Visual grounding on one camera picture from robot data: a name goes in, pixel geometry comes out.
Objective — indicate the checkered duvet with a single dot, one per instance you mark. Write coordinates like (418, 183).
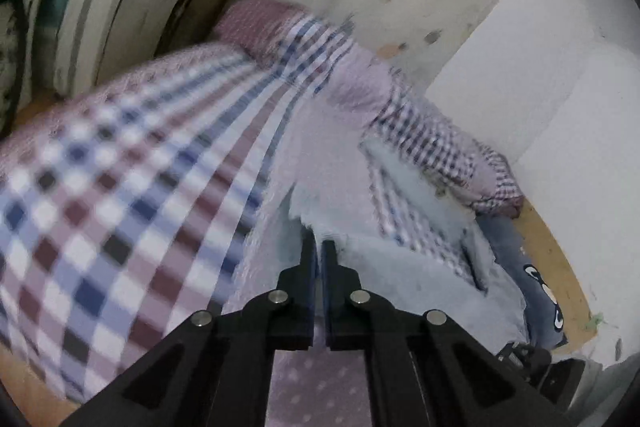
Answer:
(425, 132)

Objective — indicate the light blue garment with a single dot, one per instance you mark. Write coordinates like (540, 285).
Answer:
(410, 287)

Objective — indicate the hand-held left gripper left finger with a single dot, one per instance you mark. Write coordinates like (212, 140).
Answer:
(310, 257)

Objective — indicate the checkered bed sheet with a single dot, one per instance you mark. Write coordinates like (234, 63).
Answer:
(125, 207)

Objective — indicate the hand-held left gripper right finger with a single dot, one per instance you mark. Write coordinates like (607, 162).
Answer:
(327, 267)

